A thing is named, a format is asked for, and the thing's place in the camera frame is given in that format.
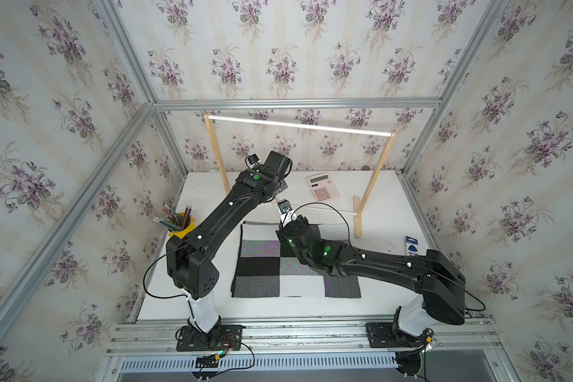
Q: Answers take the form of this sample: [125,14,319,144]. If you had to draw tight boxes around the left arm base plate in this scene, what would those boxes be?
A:
[175,325,244,352]

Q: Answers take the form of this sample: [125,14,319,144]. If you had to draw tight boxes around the wooden clothes rack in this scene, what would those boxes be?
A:
[204,113,396,238]

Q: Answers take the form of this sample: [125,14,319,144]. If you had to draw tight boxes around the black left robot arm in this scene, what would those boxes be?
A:
[166,151,292,348]

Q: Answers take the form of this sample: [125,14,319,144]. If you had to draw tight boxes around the pink calculator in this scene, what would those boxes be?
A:
[307,173,341,202]

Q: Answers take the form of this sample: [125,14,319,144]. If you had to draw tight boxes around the blue white packaged item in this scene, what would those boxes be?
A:
[404,236,420,256]

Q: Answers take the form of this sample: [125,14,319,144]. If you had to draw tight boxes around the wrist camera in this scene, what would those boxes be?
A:
[278,199,292,215]
[245,154,259,169]

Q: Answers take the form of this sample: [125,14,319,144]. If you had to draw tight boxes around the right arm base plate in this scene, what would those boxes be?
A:
[365,322,434,350]

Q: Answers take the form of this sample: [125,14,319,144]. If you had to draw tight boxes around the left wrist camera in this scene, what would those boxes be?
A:
[245,154,259,169]

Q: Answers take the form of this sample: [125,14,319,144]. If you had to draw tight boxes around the aluminium frame profiles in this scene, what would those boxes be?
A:
[0,1,505,381]

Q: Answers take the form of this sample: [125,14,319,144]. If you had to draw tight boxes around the colored pencils bundle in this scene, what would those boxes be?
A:
[153,203,193,232]

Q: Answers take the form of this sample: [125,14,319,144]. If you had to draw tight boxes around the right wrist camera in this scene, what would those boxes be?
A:
[278,199,292,215]

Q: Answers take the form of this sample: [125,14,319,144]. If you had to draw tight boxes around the black white checkered scarf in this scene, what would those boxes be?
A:
[231,221,361,299]

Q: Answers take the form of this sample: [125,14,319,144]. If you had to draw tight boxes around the small electronics board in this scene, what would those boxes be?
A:
[194,351,227,369]

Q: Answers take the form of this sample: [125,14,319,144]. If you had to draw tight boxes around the yellow pencil cup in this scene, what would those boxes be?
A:
[168,216,196,239]

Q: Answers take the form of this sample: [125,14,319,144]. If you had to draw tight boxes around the aluminium mounting rail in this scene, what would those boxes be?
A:
[107,315,503,356]

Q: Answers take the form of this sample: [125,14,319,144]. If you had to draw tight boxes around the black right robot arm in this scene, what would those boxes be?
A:
[276,216,466,348]

